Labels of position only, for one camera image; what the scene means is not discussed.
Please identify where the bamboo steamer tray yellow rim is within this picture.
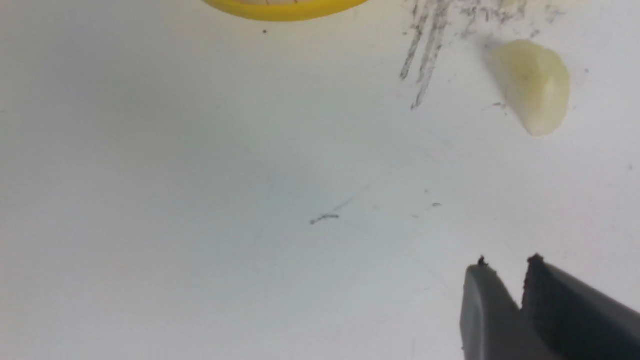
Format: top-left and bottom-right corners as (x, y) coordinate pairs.
(205, 0), (365, 22)

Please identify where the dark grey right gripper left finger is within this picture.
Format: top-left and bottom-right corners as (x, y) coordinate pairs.
(461, 256), (551, 360)

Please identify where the pale dumpling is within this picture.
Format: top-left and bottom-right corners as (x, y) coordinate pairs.
(487, 39), (571, 137)

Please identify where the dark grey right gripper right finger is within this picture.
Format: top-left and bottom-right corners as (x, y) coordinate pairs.
(521, 254), (640, 360)

